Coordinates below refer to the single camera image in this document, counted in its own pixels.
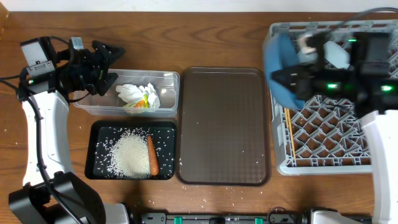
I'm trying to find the clear plastic waste bin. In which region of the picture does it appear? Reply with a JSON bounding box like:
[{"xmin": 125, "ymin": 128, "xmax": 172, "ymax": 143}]
[{"xmin": 73, "ymin": 69, "xmax": 180, "ymax": 118}]

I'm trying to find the orange carrot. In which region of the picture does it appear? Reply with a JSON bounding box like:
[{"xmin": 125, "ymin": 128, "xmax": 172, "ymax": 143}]
[{"xmin": 147, "ymin": 135, "xmax": 159, "ymax": 176}]

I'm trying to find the pile of white rice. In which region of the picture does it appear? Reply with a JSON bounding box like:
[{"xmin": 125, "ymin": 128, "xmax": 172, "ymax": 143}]
[{"xmin": 95, "ymin": 127, "xmax": 175, "ymax": 180}]

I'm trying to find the light blue rice bowl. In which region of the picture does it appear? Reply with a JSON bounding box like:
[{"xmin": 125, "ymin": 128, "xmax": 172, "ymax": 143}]
[{"xmin": 323, "ymin": 41, "xmax": 349, "ymax": 69}]

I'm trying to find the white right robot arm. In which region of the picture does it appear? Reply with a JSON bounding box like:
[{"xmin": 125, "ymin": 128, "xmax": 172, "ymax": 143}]
[{"xmin": 263, "ymin": 31, "xmax": 397, "ymax": 223}]

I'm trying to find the white tissue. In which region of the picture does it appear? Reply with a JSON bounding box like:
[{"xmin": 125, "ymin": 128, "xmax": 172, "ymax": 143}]
[{"xmin": 116, "ymin": 84, "xmax": 144, "ymax": 103}]

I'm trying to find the green food wrapper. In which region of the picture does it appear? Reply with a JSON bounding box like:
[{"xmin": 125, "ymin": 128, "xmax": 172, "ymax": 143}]
[{"xmin": 124, "ymin": 83, "xmax": 160, "ymax": 109}]

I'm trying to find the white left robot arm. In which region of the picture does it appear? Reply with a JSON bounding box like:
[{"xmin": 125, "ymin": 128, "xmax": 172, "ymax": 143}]
[{"xmin": 9, "ymin": 36, "xmax": 130, "ymax": 224}]

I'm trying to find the grey plastic dishwasher rack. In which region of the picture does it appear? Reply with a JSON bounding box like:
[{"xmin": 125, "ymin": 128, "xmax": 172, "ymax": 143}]
[{"xmin": 264, "ymin": 19, "xmax": 397, "ymax": 175}]

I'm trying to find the brown serving tray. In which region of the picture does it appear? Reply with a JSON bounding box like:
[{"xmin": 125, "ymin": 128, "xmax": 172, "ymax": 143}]
[{"xmin": 177, "ymin": 67, "xmax": 271, "ymax": 187}]

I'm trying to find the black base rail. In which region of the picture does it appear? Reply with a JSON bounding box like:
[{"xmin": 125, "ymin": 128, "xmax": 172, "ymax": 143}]
[{"xmin": 134, "ymin": 212, "xmax": 315, "ymax": 224}]

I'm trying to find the dark blue plate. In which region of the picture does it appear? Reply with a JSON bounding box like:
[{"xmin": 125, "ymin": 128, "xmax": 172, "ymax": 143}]
[{"xmin": 262, "ymin": 33, "xmax": 305, "ymax": 110}]

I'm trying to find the black plastic tray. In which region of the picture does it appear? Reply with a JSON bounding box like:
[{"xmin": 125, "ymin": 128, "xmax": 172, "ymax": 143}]
[{"xmin": 84, "ymin": 120, "xmax": 177, "ymax": 180}]

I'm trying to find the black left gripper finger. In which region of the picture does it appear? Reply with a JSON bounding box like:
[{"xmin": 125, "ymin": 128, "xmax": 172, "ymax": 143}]
[
  {"xmin": 95, "ymin": 70, "xmax": 119, "ymax": 96},
  {"xmin": 91, "ymin": 40, "xmax": 126, "ymax": 67}
]

